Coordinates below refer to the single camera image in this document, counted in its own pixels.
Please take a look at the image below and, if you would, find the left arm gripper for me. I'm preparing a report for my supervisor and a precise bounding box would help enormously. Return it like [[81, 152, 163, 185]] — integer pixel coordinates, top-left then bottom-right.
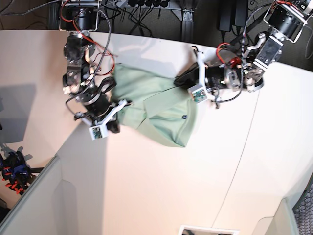
[[174, 46, 215, 98]]

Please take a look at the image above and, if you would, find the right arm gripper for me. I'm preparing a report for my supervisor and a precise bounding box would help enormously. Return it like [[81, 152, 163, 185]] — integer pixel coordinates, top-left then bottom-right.
[[80, 97, 132, 134]]

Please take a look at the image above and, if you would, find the light green polo shirt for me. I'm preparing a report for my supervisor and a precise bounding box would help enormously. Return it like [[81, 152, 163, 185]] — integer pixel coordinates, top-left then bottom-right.
[[112, 64, 198, 147]]

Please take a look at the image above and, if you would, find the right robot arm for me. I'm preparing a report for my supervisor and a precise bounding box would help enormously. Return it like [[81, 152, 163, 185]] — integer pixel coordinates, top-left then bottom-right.
[[59, 0, 120, 133]]

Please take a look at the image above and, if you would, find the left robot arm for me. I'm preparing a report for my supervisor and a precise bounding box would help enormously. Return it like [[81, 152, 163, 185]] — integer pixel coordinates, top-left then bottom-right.
[[112, 26, 313, 134]]

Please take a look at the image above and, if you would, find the black box under table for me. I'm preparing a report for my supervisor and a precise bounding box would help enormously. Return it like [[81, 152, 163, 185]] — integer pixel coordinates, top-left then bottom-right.
[[217, 0, 248, 32]]

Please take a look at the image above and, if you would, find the white power strip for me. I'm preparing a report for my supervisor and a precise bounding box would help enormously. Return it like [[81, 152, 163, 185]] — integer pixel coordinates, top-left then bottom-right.
[[104, 0, 181, 9]]

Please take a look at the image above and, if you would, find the grey partition panel left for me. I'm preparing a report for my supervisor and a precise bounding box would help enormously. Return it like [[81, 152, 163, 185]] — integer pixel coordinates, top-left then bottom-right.
[[0, 157, 79, 235]]

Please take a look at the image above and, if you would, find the grey partition panel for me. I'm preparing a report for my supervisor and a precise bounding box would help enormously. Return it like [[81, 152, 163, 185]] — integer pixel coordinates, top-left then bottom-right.
[[0, 157, 79, 235], [252, 198, 300, 235]]

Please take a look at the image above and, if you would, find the blue orange clamp pile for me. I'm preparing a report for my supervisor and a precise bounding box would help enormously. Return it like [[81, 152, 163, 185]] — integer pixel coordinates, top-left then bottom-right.
[[0, 151, 32, 195]]

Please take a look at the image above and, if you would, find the printed photo sheet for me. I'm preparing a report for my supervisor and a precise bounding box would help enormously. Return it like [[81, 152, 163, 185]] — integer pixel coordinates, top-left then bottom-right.
[[178, 225, 240, 235]]

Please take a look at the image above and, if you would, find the grey partition panel right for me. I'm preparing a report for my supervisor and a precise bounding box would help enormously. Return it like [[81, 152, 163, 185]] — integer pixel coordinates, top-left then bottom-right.
[[252, 198, 300, 235]]

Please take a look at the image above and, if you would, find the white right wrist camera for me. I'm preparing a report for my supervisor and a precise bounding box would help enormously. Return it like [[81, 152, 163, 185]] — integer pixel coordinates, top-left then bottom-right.
[[89, 124, 108, 140]]

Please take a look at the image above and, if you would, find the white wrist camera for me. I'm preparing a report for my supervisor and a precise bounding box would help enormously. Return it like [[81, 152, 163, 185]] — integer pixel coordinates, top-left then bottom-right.
[[188, 84, 208, 104], [89, 124, 108, 140]]

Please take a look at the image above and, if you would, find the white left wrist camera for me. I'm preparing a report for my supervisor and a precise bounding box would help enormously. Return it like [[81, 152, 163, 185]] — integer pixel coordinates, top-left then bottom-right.
[[188, 84, 208, 104]]

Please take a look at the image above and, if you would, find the aluminium frame post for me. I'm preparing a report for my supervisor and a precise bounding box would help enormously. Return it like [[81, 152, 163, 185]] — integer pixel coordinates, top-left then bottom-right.
[[172, 0, 199, 43]]

